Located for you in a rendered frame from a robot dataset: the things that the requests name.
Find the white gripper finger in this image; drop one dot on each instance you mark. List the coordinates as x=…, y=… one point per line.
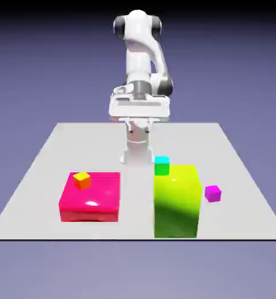
x=147, y=127
x=129, y=127

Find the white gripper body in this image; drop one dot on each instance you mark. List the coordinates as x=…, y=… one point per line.
x=138, y=109

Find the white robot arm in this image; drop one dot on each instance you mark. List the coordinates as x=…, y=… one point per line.
x=137, y=63

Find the small green cube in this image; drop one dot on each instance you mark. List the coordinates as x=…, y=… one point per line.
x=162, y=168

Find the small orange cube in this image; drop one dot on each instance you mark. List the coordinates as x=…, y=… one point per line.
x=82, y=181

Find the small purple cube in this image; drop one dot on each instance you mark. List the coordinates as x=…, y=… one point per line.
x=212, y=193

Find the large yellow-green box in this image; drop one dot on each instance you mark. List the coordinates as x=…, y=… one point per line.
x=176, y=201

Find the large pink box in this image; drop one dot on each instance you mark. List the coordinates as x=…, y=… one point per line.
x=91, y=198

